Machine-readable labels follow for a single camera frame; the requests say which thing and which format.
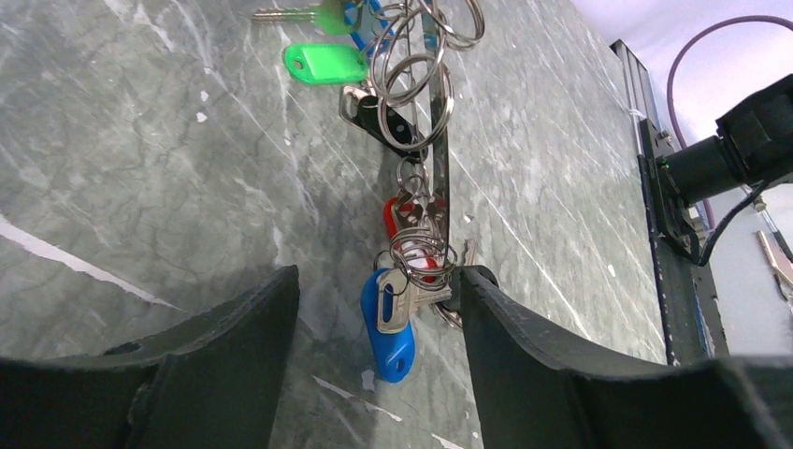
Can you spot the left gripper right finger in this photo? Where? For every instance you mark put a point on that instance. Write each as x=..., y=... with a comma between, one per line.
x=538, y=385

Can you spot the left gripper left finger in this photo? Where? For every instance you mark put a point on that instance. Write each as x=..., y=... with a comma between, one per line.
x=213, y=381

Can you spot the blue key top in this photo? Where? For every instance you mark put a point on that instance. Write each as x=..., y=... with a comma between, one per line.
x=394, y=351

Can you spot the red key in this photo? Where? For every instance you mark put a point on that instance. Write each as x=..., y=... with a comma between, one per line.
x=414, y=244

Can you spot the green key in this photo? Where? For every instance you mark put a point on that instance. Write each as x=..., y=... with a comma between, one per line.
x=321, y=63

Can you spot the round metal keyring disc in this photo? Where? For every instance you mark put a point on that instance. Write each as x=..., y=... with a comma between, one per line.
x=414, y=94

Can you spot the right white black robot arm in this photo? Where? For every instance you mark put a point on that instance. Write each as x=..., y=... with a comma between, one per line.
x=753, y=144

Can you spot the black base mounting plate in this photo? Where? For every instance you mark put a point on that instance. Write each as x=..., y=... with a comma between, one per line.
x=691, y=322

